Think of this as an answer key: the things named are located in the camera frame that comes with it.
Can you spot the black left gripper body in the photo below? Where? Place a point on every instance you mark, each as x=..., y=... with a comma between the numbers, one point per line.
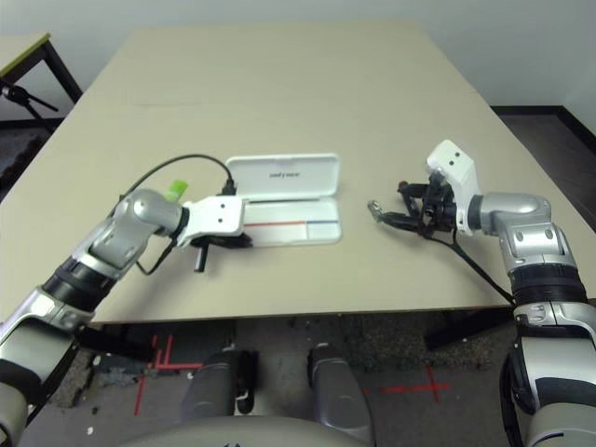
x=201, y=261

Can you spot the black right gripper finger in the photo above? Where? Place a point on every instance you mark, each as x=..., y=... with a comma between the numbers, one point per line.
x=421, y=188
x=402, y=221

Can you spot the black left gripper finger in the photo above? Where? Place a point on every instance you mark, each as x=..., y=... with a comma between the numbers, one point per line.
x=233, y=241

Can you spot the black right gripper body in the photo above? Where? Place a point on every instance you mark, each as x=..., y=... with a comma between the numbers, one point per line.
x=437, y=209

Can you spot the small silver black clip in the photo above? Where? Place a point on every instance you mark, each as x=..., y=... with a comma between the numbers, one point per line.
x=376, y=209

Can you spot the green highlighter pen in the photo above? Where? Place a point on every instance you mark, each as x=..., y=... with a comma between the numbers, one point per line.
x=177, y=190

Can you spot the white plastic pencil case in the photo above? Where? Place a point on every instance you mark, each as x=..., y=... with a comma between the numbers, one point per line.
x=288, y=177

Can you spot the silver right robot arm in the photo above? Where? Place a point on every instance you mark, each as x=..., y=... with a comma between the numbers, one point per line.
x=535, y=233

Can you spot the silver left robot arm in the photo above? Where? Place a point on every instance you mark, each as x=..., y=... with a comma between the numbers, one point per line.
x=93, y=247

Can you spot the red floor tape lines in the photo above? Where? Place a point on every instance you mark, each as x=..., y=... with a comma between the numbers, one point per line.
x=179, y=366

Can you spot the black table foot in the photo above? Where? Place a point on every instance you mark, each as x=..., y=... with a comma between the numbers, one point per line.
x=116, y=344
x=465, y=333

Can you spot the grey robot left leg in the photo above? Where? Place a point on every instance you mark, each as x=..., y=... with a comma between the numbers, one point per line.
x=214, y=386

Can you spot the grey robot leg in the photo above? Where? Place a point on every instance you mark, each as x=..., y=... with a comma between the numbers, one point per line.
x=340, y=396
x=214, y=386

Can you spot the red floor tape cross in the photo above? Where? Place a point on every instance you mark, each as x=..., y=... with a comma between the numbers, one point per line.
x=435, y=386

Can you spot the grey robot torso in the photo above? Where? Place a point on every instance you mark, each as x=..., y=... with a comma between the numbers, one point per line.
x=242, y=433

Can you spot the grey robot right leg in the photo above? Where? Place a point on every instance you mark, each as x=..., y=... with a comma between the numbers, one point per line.
x=340, y=396

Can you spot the black foam floor mat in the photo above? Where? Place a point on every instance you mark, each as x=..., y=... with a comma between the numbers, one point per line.
x=14, y=158

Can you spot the black tripod stand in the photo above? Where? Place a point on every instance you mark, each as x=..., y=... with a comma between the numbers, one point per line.
x=21, y=95

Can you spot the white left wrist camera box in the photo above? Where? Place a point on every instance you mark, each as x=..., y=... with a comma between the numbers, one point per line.
x=219, y=214

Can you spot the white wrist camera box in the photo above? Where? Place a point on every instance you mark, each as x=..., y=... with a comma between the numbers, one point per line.
x=454, y=160
x=219, y=214

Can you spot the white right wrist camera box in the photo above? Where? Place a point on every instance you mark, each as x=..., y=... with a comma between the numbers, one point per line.
x=454, y=160

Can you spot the beige side table black frame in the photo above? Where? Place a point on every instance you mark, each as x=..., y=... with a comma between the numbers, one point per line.
x=23, y=51

